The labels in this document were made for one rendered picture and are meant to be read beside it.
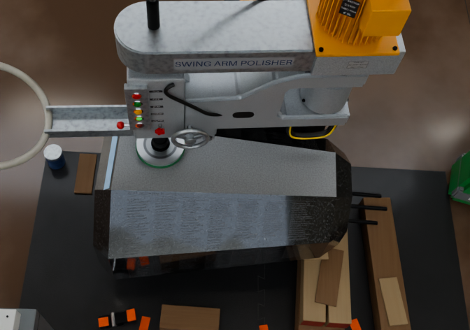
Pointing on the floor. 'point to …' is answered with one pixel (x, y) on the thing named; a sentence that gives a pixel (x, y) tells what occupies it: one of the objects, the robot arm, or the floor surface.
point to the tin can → (54, 156)
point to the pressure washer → (460, 180)
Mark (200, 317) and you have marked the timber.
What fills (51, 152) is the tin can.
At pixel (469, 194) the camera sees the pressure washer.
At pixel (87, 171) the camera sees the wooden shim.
